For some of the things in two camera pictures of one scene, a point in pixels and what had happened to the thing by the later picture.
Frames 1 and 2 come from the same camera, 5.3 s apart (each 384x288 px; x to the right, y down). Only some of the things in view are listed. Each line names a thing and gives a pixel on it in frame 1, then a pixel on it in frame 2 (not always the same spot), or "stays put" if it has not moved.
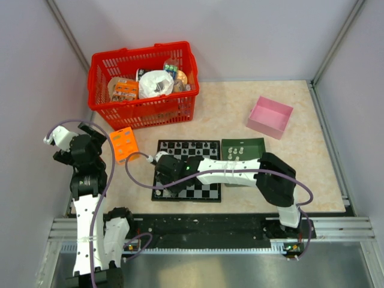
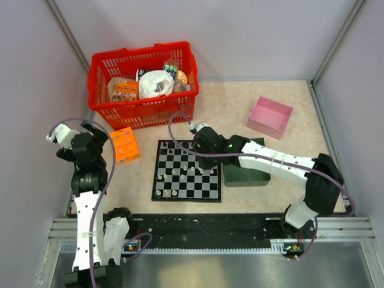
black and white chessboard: x=200 y=191 stays put
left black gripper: x=98 y=139 stays put
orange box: x=125 y=144 stays put
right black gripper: x=175 y=189 → x=206 y=165
